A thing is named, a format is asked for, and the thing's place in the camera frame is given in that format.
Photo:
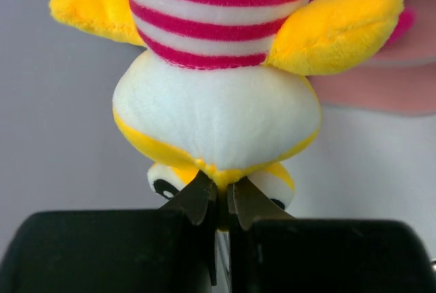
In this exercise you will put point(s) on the yellow plush striped shirt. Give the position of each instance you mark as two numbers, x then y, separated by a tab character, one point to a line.
222	89

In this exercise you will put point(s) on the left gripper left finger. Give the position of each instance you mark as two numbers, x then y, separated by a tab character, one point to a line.
170	249

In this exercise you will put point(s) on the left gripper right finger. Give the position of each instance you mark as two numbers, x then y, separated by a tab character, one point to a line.
271	251

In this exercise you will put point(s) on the pink three-tier wooden shelf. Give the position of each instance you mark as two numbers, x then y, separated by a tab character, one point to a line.
400	78

